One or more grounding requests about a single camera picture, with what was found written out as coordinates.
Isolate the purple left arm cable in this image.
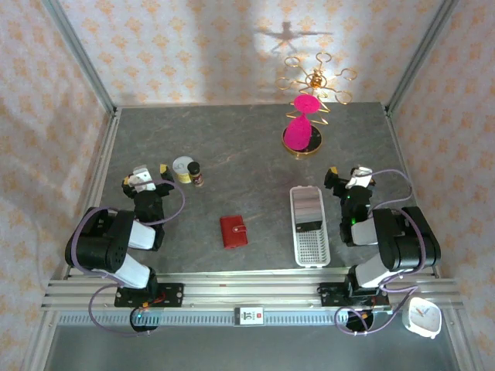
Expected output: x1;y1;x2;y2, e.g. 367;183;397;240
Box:
71;178;186;337

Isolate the gold wire glass rack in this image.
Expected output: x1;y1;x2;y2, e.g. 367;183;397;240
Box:
275;52;359;160

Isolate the yellow tin can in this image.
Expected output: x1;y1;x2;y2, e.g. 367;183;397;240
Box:
172;155;194;185

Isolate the grey slotted cable duct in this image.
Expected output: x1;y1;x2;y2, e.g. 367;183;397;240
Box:
57;311;407;328

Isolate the small black-capped spice bottle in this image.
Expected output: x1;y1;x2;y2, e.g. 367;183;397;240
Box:
186;161;204;189

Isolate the small white label display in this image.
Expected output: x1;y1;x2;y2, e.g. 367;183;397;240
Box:
234;306;265;328

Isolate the aluminium side rail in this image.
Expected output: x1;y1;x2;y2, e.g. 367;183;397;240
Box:
384;107;442;277
63;111;121;279

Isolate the aluminium front rail frame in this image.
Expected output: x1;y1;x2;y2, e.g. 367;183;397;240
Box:
40;270;465;314

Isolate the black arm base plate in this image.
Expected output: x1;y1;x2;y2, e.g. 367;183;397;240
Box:
319;281;390;309
114;283;185;309

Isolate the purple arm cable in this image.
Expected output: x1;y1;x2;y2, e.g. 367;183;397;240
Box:
71;178;186;337
334;168;430;336

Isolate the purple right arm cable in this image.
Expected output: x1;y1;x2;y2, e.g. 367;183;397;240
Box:
334;168;430;336

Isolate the red card holder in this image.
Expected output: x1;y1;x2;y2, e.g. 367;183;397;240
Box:
219;214;249;250

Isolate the white plastic perforated basket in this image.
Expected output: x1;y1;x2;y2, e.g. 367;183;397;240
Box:
289;185;332;267

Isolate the aluminium corner post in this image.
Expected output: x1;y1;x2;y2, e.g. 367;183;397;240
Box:
41;0;119;115
384;0;459;115

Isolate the white alarm clock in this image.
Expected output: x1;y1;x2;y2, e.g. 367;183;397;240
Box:
401;296;442;340

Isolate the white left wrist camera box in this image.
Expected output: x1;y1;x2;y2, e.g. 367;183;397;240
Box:
129;165;156;193

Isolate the credit card stack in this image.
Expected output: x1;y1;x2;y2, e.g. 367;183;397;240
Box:
292;189;323;224

